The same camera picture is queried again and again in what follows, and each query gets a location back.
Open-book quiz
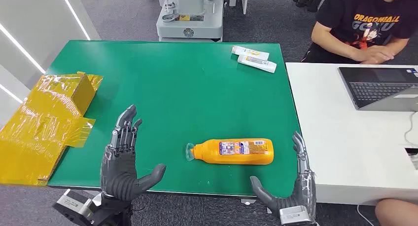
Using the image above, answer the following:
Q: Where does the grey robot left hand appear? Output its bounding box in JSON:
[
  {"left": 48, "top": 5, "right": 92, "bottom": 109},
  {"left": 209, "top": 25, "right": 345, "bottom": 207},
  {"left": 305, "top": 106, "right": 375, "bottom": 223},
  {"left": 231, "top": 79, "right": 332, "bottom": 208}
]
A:
[{"left": 100, "top": 104, "right": 167, "bottom": 202}]

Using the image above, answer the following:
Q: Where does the person's left hand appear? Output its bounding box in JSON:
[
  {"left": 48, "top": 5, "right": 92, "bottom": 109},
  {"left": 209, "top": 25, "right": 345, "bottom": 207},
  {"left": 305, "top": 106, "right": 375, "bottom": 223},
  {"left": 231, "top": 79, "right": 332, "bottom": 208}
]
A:
[{"left": 360, "top": 57, "right": 388, "bottom": 66}]

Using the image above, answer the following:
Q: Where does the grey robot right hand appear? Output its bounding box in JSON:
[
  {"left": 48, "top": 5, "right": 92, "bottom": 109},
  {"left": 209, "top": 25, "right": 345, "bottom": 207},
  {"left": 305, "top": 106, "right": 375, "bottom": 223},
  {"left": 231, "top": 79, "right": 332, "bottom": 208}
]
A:
[{"left": 249, "top": 131, "right": 317, "bottom": 224}]

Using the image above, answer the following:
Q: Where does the person's right hand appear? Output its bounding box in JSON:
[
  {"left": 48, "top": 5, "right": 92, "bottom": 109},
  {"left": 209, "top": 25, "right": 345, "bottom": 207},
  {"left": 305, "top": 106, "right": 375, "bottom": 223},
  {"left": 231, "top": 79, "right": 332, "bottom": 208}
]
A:
[{"left": 356, "top": 45, "right": 395, "bottom": 62}]

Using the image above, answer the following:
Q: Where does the orange detergent bottle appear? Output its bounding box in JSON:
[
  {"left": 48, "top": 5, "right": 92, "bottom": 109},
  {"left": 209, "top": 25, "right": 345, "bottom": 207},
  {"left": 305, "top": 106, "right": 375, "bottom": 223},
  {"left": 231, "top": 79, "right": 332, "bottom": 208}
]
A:
[{"left": 185, "top": 138, "right": 275, "bottom": 166}]

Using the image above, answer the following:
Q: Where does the dark grey laptop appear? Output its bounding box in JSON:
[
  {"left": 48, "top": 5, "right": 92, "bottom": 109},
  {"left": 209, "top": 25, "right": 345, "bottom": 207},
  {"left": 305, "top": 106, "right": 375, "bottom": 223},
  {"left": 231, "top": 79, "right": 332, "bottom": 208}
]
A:
[{"left": 338, "top": 66, "right": 418, "bottom": 113}]

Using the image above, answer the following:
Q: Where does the person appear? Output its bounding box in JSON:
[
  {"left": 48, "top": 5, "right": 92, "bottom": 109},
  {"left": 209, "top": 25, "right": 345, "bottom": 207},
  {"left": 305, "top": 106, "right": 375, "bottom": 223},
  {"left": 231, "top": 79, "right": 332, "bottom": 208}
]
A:
[{"left": 300, "top": 0, "right": 418, "bottom": 66}]

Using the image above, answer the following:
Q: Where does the yellow taped cardboard box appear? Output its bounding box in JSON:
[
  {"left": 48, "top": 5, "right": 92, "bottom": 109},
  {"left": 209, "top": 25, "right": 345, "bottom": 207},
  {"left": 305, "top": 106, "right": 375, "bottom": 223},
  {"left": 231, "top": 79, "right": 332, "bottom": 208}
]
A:
[{"left": 0, "top": 71, "right": 104, "bottom": 187}]

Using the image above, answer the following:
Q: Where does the person's knee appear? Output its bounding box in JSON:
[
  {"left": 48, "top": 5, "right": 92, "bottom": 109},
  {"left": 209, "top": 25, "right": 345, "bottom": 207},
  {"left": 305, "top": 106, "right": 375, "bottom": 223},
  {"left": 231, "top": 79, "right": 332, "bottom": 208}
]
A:
[{"left": 375, "top": 198, "right": 418, "bottom": 226}]

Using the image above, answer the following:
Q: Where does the white tube with grey label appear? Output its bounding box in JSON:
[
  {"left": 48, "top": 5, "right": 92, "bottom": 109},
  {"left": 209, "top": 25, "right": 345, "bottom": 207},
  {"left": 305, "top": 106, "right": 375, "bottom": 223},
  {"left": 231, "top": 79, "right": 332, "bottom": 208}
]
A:
[{"left": 237, "top": 54, "right": 277, "bottom": 74}]

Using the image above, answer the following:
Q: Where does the white tube with yellow print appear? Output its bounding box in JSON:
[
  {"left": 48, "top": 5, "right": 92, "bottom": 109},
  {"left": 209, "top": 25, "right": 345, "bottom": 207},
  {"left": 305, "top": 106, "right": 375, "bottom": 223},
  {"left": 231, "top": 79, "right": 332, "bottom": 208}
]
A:
[{"left": 232, "top": 45, "right": 270, "bottom": 61}]

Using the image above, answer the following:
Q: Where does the grey wheeled machine base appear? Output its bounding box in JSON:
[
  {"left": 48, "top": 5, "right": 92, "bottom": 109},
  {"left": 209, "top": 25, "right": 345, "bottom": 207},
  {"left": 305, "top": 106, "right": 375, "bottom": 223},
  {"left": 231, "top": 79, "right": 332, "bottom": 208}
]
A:
[{"left": 156, "top": 0, "right": 226, "bottom": 42}]

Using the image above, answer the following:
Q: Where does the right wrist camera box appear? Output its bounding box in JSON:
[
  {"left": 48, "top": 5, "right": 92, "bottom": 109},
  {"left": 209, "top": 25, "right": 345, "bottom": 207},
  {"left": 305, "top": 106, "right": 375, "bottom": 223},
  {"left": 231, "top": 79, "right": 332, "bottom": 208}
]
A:
[{"left": 279, "top": 205, "right": 315, "bottom": 226}]

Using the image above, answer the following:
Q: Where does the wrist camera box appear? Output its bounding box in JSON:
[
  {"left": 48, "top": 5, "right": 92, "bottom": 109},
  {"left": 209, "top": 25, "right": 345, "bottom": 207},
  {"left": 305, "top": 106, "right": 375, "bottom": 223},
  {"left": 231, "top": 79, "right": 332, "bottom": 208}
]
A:
[
  {"left": 279, "top": 205, "right": 315, "bottom": 226},
  {"left": 52, "top": 189, "right": 95, "bottom": 226}
]

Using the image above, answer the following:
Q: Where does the white cable on floor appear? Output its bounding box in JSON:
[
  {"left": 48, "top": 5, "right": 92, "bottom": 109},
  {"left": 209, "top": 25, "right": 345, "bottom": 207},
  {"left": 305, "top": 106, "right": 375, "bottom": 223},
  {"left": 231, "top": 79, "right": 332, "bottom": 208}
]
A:
[{"left": 356, "top": 204, "right": 376, "bottom": 226}]

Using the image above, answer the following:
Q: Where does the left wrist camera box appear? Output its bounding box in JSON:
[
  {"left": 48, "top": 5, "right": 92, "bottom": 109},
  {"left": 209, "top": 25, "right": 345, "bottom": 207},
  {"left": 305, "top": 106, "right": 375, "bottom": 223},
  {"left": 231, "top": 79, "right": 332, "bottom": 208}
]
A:
[{"left": 52, "top": 189, "right": 95, "bottom": 226}]

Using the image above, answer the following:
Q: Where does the white cable on desk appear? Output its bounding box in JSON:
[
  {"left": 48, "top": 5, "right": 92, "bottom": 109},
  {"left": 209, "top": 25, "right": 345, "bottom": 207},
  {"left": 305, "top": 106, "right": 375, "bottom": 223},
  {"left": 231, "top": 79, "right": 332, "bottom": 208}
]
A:
[{"left": 404, "top": 112, "right": 418, "bottom": 147}]

